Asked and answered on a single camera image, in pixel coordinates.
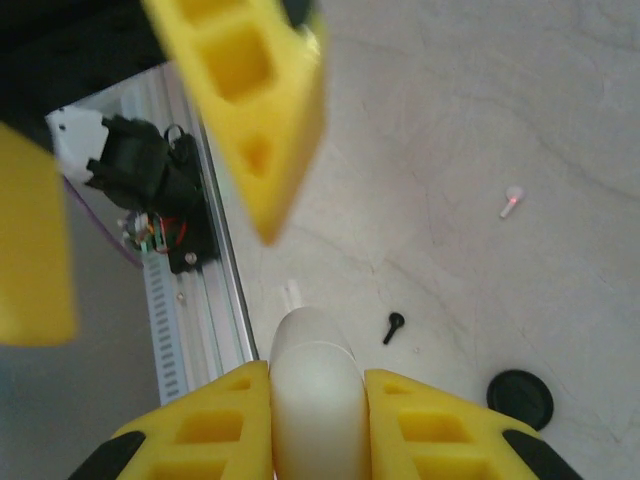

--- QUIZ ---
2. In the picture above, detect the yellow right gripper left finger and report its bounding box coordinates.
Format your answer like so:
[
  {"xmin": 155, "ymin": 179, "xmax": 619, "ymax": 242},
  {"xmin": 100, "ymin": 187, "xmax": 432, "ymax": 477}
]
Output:
[{"xmin": 69, "ymin": 359, "xmax": 275, "ymax": 480}]

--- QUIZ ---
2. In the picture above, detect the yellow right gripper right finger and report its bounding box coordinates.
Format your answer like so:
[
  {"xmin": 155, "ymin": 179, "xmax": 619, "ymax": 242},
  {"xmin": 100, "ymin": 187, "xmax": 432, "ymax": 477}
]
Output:
[{"xmin": 363, "ymin": 368, "xmax": 586, "ymax": 480}]

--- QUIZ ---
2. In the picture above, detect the black round charging case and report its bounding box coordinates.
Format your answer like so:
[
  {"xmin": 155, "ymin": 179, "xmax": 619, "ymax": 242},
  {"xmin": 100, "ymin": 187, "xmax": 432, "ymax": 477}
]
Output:
[{"xmin": 487, "ymin": 368, "xmax": 555, "ymax": 431}]

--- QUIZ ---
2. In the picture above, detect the white earbud charging case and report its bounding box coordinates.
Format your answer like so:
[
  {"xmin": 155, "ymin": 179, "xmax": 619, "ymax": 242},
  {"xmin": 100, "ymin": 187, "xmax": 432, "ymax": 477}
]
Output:
[{"xmin": 268, "ymin": 307, "xmax": 374, "ymax": 480}]

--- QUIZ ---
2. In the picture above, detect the black wireless earbud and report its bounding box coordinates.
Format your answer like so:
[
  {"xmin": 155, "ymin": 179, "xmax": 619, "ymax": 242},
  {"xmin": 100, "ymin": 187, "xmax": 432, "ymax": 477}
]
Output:
[{"xmin": 382, "ymin": 312, "xmax": 406, "ymax": 346}]

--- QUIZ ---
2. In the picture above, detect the white wireless earbud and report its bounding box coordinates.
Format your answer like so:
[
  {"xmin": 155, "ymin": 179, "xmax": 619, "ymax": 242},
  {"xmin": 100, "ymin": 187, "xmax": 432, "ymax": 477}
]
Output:
[{"xmin": 499, "ymin": 185, "xmax": 524, "ymax": 219}]

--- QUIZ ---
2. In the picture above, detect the white slotted cable duct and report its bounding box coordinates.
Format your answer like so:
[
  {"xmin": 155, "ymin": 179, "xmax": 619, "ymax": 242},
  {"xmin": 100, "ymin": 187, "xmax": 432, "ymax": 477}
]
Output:
[{"xmin": 142, "ymin": 249, "xmax": 202, "ymax": 407}]

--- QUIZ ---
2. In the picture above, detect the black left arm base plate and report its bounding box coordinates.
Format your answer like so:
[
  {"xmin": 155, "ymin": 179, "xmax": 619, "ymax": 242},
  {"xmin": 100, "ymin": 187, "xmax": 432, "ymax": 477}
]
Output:
[{"xmin": 167, "ymin": 164, "xmax": 222, "ymax": 275}]

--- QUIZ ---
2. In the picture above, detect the aluminium mounting rail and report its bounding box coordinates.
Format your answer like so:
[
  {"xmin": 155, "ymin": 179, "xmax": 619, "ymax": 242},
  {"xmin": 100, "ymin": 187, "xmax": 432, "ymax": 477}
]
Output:
[{"xmin": 117, "ymin": 64, "xmax": 261, "ymax": 364}]

